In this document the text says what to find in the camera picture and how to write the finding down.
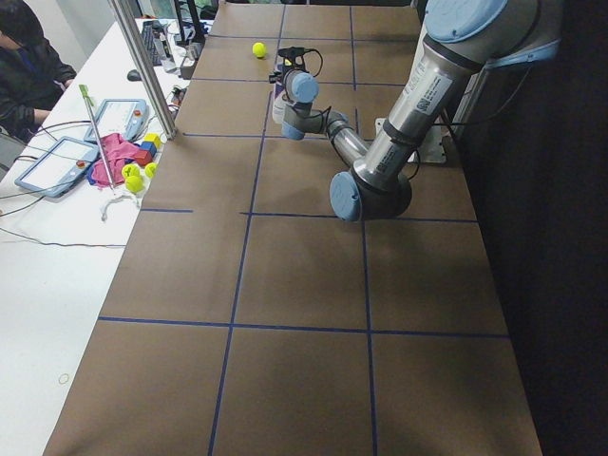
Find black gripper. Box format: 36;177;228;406
268;66;291;86

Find yellow tennis ball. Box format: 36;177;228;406
124;176;144;194
252;42;267;59

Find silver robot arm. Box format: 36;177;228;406
269;1;563;221

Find yellow tennis ball on desk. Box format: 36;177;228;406
124;176;144;194

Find black keyboard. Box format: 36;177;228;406
141;20;162;67

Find yellow toy cube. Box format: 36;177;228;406
143;133;162;149

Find black computer mouse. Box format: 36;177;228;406
126;69;142;82

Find blue toy cube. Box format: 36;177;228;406
140;141;158;157

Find far blue teach pendant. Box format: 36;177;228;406
94;99;149;141

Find blue teach pendant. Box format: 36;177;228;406
94;99;149;141
14;137;99;198

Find red toy cube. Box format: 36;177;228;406
132;149;153;166

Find pink cloth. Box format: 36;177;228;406
86;133;139;188

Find long metal grabber stick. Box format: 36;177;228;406
78;85;116;191

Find near blue teach pendant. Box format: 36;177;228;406
14;137;99;198

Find person in black jacket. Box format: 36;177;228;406
1;0;77;143

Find wrist black camera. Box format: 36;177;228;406
277;47;309;67

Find aluminium frame post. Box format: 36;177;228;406
108;0;177;140

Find white cable on desk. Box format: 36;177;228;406
98;192;142;223

